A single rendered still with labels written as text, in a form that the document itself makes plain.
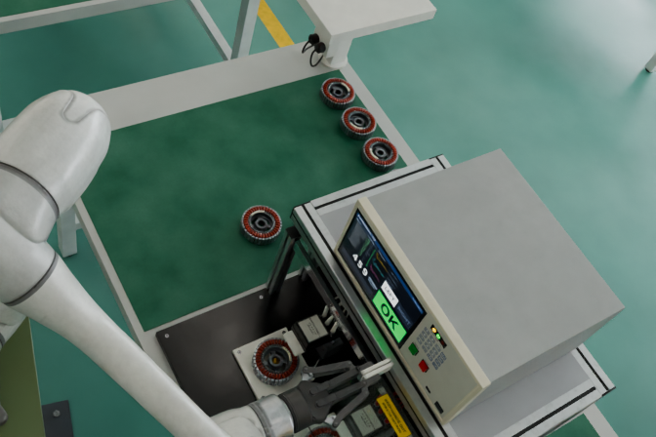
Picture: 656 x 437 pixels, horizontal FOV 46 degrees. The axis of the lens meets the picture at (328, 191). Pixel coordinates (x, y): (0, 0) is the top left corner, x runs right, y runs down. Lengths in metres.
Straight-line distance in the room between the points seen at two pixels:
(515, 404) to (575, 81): 2.75
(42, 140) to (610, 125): 3.33
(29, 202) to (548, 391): 1.12
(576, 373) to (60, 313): 1.11
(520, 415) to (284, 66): 1.38
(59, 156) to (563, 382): 1.14
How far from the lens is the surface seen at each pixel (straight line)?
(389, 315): 1.60
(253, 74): 2.49
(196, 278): 2.03
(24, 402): 1.84
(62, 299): 1.16
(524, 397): 1.71
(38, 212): 1.13
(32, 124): 1.18
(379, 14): 2.12
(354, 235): 1.60
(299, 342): 1.85
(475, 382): 1.45
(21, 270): 1.12
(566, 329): 1.58
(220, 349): 1.93
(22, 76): 3.44
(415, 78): 3.78
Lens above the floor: 2.53
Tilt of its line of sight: 52 degrees down
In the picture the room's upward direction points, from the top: 22 degrees clockwise
